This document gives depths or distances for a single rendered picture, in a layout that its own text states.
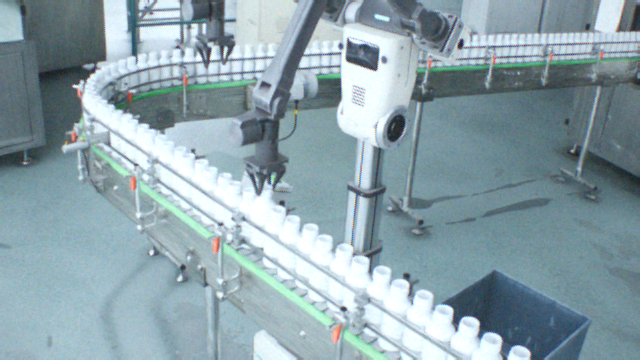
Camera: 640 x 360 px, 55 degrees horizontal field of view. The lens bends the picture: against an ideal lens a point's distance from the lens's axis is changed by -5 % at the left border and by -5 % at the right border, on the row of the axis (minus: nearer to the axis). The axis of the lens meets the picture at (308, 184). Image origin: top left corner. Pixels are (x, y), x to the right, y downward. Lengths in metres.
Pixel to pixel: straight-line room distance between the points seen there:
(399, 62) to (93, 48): 5.16
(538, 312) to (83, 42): 5.70
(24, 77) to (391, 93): 3.07
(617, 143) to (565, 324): 3.52
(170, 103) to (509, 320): 1.88
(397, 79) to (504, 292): 0.73
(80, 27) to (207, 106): 3.79
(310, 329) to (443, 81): 2.39
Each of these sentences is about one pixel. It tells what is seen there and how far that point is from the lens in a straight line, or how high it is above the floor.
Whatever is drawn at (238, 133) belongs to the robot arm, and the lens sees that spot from 1.52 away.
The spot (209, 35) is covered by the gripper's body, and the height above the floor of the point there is 1.49.
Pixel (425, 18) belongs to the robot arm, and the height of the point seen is 1.60.
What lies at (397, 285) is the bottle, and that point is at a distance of 1.40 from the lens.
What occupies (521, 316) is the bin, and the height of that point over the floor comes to 0.85.
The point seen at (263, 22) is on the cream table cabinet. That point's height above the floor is 0.78.
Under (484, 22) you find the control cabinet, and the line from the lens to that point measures 7.45.
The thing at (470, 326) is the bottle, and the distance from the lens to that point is 1.33.
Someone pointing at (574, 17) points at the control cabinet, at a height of 0.66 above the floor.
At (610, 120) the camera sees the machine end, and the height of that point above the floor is 0.43.
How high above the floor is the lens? 1.93
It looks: 26 degrees down
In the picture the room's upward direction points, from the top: 4 degrees clockwise
